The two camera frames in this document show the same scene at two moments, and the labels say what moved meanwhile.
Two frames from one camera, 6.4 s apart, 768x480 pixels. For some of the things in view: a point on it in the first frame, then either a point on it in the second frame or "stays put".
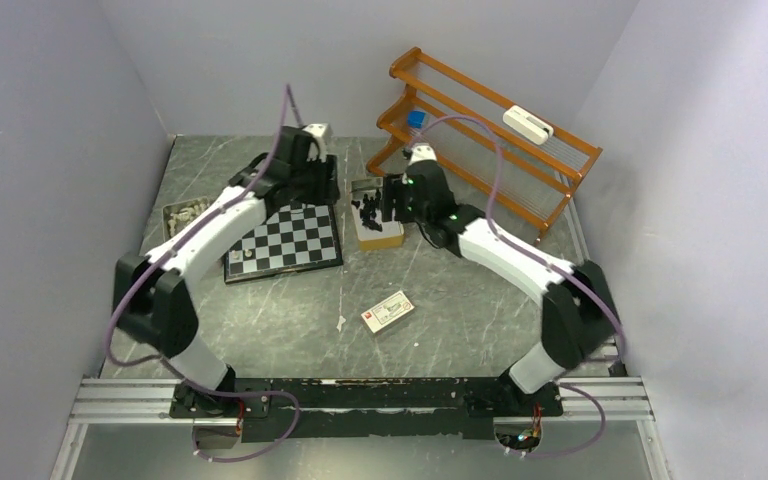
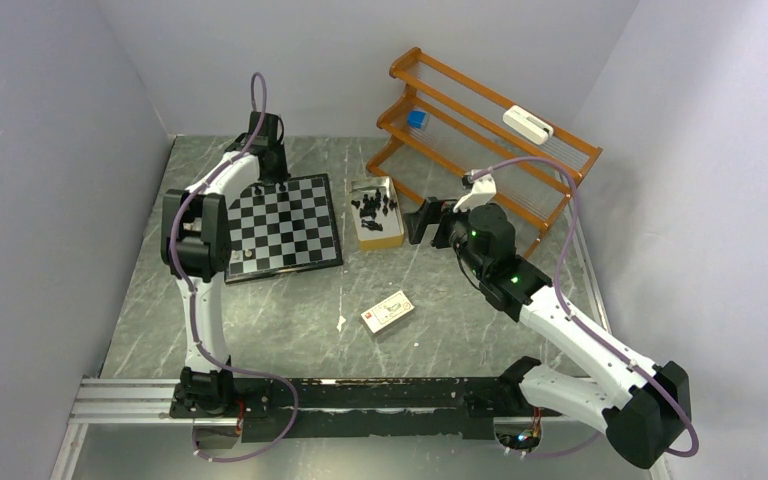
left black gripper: [329, 191] -> [282, 175]
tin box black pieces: [367, 211] stays put
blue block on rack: [415, 118] stays put
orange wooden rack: [498, 153] stays put
